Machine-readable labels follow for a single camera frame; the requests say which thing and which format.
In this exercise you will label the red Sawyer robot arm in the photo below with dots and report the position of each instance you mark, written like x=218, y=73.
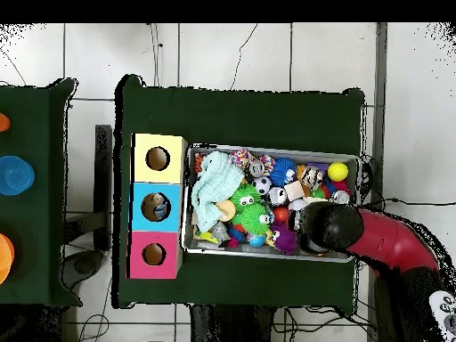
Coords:
x=388, y=238

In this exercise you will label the wooden box with three holes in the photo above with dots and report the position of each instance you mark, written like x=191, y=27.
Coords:
x=164, y=174

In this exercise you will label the mint green cloth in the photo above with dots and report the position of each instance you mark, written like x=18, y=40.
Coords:
x=217, y=178

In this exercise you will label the small soccer ball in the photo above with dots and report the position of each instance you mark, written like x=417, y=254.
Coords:
x=262, y=185

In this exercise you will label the green fuzzy toy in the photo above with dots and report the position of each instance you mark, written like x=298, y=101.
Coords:
x=253, y=218

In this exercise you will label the blue fuzzy toy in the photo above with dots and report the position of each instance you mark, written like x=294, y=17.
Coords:
x=281, y=171

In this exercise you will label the dark green table cloth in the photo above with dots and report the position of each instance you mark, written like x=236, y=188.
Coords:
x=242, y=117
x=35, y=124

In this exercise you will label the purple spiky toy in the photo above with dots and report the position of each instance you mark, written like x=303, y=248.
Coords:
x=283, y=240

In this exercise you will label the cream knitted cloth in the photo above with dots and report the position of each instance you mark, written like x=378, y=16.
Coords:
x=315, y=200

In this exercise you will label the yellow ball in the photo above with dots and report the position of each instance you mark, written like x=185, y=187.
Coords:
x=337, y=171

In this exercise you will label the black flat panel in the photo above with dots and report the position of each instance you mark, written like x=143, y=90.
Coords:
x=103, y=171

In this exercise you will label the blue plastic cup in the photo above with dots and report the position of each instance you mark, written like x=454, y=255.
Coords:
x=16, y=175

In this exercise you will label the orange plastic cup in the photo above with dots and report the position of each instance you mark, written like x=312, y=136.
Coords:
x=3, y=123
x=5, y=256

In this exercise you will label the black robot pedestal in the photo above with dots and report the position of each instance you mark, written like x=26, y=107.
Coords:
x=228, y=326

